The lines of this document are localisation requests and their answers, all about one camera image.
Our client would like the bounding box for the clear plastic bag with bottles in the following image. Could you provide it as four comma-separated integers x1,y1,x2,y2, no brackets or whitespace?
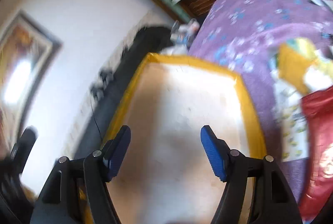
170,19,200,49

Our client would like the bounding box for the lemon print tissue pack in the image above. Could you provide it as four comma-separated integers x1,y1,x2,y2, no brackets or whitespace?
273,77,309,162

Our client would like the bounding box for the mustard yellow pouch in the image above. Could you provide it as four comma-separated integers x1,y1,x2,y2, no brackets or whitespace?
278,43,316,95

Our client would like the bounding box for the red packet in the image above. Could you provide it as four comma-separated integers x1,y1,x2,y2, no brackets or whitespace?
299,87,332,221

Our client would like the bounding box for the framed wall picture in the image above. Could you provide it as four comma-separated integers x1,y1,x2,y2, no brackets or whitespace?
1,11,62,153

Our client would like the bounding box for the black leather sofa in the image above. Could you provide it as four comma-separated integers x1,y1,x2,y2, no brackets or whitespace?
73,26,173,159

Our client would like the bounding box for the yellow-taped cardboard box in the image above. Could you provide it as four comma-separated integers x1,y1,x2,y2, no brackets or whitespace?
100,54,266,223

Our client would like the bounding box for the purple floral tablecloth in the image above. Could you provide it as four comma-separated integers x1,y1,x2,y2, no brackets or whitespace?
189,0,332,199

